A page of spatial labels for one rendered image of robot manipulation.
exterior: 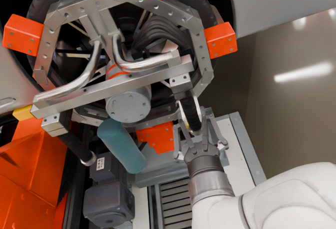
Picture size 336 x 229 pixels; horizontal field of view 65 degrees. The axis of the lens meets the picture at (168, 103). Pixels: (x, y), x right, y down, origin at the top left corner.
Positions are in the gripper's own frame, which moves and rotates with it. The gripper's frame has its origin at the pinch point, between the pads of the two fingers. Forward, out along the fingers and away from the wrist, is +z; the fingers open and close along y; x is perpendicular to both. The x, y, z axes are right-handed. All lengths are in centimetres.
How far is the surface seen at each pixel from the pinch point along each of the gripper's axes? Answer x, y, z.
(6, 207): -8, -60, -9
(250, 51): -83, 51, 117
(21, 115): -12, -72, 35
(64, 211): -56, -75, 11
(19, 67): 9, -57, 36
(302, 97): -83, 64, 59
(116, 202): -43, -41, 1
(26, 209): -15, -60, -7
